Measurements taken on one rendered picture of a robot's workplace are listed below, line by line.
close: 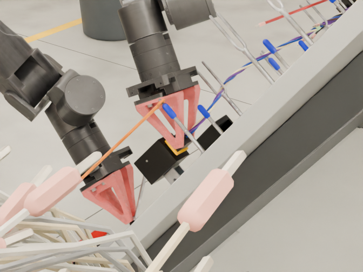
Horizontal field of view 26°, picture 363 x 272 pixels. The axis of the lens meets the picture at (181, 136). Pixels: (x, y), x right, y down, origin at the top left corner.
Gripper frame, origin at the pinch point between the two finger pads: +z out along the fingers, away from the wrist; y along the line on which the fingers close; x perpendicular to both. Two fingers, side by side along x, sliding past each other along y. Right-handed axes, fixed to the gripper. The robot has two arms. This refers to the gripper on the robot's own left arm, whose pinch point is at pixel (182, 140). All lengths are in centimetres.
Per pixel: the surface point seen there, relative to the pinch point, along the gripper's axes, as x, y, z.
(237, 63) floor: 115, 317, -9
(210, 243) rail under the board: 16.1, 28.7, 21.6
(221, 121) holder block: 9.2, 35.0, 1.4
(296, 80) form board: -31, -39, -5
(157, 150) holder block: 3.1, -2.2, 0.2
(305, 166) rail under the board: 7, 64, 18
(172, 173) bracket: 2.7, -1.0, 4.0
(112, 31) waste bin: 185, 315, -51
